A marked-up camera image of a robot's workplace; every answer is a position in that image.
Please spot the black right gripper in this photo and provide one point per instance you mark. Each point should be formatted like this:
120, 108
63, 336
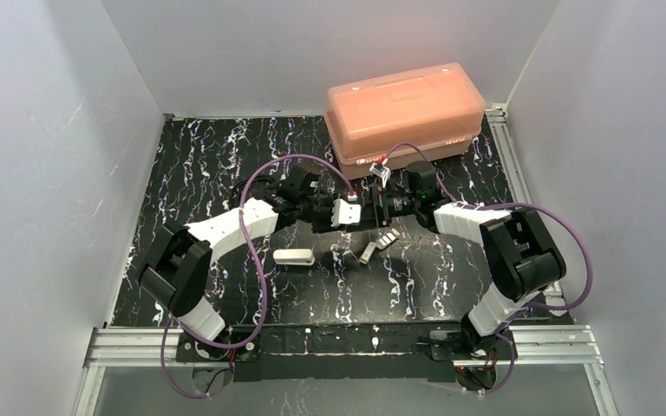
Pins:
377, 203

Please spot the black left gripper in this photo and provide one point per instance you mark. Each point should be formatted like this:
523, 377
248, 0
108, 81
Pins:
322, 212

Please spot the white stapler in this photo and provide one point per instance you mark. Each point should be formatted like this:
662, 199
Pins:
294, 257

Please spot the white staples box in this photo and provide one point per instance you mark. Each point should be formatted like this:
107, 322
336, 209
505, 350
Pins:
368, 252

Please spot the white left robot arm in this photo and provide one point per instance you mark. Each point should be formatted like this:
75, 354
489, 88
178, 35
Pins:
175, 269

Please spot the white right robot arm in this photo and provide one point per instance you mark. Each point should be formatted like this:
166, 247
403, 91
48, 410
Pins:
521, 254

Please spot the pink plastic storage box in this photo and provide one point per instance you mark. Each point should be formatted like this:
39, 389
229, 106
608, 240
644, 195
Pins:
433, 112

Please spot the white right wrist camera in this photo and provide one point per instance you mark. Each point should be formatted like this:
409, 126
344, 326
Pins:
381, 171

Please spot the aluminium right rail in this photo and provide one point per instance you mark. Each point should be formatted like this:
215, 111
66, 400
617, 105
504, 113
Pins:
496, 118

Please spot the aluminium rail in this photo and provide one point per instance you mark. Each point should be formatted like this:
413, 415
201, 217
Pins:
532, 345
496, 118

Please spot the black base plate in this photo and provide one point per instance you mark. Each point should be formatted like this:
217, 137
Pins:
395, 350

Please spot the aluminium front rail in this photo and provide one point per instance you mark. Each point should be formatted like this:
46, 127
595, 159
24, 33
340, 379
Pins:
532, 345

